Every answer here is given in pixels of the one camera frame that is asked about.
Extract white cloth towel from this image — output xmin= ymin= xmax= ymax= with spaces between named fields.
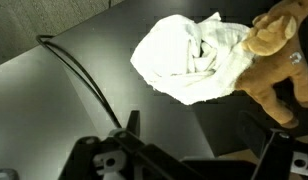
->
xmin=129 ymin=11 xmax=259 ymax=106

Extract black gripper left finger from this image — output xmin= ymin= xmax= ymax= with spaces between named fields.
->
xmin=58 ymin=110 xmax=208 ymax=180

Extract brown plush moose toy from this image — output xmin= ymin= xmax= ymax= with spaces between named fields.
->
xmin=234 ymin=0 xmax=308 ymax=130

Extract black table cable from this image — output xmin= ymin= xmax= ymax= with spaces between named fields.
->
xmin=35 ymin=34 xmax=124 ymax=130

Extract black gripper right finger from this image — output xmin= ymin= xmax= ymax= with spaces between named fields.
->
xmin=237 ymin=111 xmax=308 ymax=180

